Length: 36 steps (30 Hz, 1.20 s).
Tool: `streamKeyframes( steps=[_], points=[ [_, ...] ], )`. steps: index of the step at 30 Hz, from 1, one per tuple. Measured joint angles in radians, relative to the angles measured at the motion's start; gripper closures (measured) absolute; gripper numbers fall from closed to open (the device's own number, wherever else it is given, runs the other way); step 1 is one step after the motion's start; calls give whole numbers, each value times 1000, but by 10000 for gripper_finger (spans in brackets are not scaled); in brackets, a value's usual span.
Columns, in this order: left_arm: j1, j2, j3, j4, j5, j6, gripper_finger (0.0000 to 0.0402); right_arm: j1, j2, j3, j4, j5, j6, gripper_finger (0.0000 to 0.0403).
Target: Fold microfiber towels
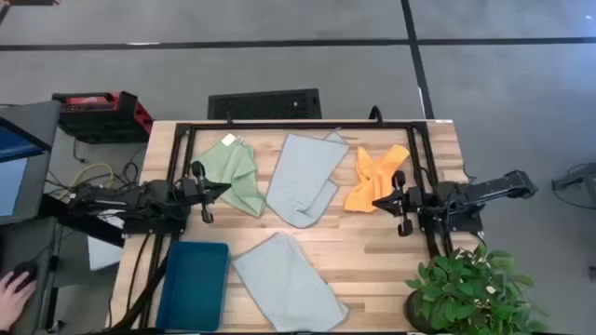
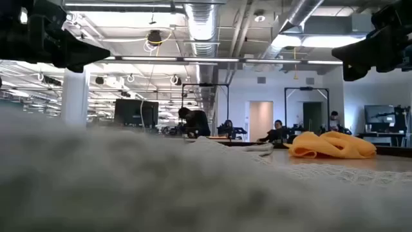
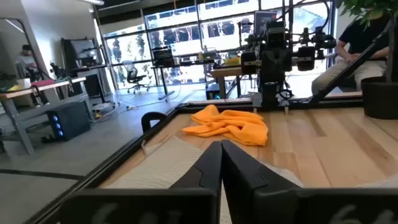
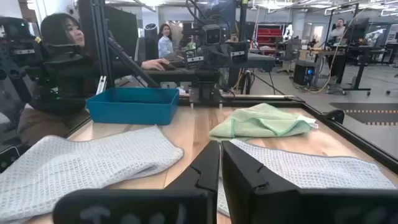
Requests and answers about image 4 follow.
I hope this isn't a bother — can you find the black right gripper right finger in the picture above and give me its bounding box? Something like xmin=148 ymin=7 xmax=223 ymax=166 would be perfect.
xmin=221 ymin=140 xmax=301 ymax=224

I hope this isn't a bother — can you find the grey waffle microfiber towel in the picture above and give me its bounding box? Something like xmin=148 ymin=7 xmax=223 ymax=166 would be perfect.
xmin=0 ymin=126 xmax=185 ymax=224
xmin=216 ymin=139 xmax=397 ymax=218

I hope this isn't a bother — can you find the dark grey desk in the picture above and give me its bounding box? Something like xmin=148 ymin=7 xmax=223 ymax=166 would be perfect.
xmin=111 ymin=60 xmax=220 ymax=84

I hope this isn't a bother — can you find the person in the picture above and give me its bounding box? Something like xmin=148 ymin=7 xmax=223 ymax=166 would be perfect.
xmin=328 ymin=17 xmax=348 ymax=46
xmin=17 ymin=12 xmax=171 ymax=147
xmin=157 ymin=23 xmax=175 ymax=59

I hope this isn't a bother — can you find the black rig upright post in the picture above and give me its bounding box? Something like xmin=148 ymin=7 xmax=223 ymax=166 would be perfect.
xmin=77 ymin=0 xmax=113 ymax=91

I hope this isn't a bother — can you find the black tower fan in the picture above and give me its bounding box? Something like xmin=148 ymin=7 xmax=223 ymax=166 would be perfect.
xmin=144 ymin=23 xmax=159 ymax=60

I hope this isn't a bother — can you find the black standing desk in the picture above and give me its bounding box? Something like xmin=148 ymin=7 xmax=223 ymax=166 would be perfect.
xmin=298 ymin=45 xmax=374 ymax=96

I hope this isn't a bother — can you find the black computer tower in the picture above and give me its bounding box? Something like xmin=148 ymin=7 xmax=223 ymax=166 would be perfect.
xmin=293 ymin=60 xmax=318 ymax=87

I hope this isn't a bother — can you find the black diagonal rig strut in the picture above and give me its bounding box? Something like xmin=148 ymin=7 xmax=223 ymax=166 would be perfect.
xmin=107 ymin=37 xmax=162 ymax=89

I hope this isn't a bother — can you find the light green microfiber towel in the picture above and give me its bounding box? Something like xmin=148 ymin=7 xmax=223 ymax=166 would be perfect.
xmin=208 ymin=103 xmax=319 ymax=143

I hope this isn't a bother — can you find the teal plastic bin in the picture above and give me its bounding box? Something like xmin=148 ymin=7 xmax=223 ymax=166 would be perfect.
xmin=86 ymin=86 xmax=180 ymax=126

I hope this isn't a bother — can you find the black metal table frame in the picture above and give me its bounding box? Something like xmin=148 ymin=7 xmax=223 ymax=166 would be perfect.
xmin=63 ymin=94 xmax=398 ymax=175

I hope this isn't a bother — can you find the red storage shelf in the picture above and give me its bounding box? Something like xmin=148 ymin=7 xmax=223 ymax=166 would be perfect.
xmin=256 ymin=27 xmax=284 ymax=45

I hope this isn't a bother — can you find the black computer monitor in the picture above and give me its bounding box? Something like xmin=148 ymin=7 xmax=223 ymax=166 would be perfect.
xmin=104 ymin=5 xmax=139 ymax=62

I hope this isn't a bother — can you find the black robot equipment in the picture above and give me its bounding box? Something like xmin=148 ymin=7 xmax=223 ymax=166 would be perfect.
xmin=0 ymin=17 xmax=43 ymax=105

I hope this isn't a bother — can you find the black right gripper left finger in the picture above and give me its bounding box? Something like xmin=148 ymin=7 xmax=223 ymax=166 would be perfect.
xmin=164 ymin=140 xmax=220 ymax=224

